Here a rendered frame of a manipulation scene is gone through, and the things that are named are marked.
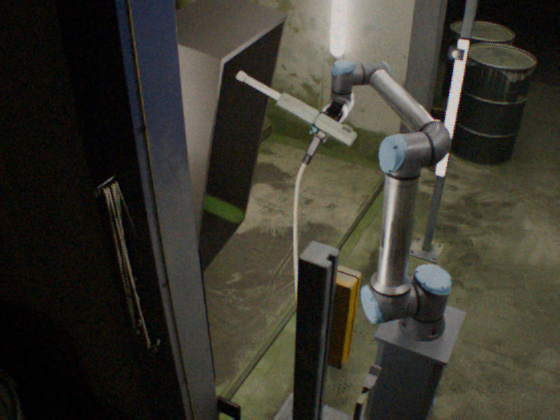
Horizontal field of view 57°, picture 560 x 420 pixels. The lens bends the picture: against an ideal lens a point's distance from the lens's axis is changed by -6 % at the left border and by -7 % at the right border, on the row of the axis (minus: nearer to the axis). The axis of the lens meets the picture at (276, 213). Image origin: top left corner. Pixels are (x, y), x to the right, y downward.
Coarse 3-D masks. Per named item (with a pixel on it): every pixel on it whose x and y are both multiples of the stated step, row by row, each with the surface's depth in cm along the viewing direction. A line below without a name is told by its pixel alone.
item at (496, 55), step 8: (472, 48) 424; (480, 48) 426; (488, 48) 427; (496, 48) 427; (504, 48) 428; (472, 56) 409; (480, 56) 411; (488, 56) 411; (496, 56) 412; (504, 56) 412; (512, 56) 413; (520, 56) 414; (528, 56) 413; (496, 64) 397; (504, 64) 398; (512, 64) 399; (520, 64) 399; (528, 64) 399
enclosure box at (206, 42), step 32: (224, 0) 226; (192, 32) 196; (224, 32) 200; (256, 32) 206; (192, 64) 189; (224, 64) 254; (256, 64) 247; (192, 96) 197; (224, 96) 264; (256, 96) 257; (192, 128) 205; (224, 128) 275; (256, 128) 267; (192, 160) 214; (224, 160) 287; (256, 160) 277; (192, 192) 224; (224, 192) 300; (224, 224) 299
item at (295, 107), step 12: (240, 72) 196; (252, 84) 196; (276, 96) 195; (288, 96) 195; (288, 108) 194; (300, 108) 193; (312, 108) 194; (312, 120) 193; (324, 120) 192; (324, 132) 194; (336, 132) 192; (312, 144) 200; (348, 144) 193; (312, 156) 203
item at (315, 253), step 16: (304, 256) 99; (320, 256) 99; (336, 256) 100; (304, 272) 100; (320, 272) 98; (336, 272) 103; (304, 288) 102; (320, 288) 100; (304, 304) 105; (320, 304) 102; (304, 320) 107; (320, 320) 105; (304, 336) 110; (320, 336) 108; (304, 352) 113; (320, 352) 111; (304, 368) 116; (320, 368) 115; (304, 384) 119; (320, 384) 120; (304, 400) 123; (320, 400) 126; (304, 416) 126; (320, 416) 131
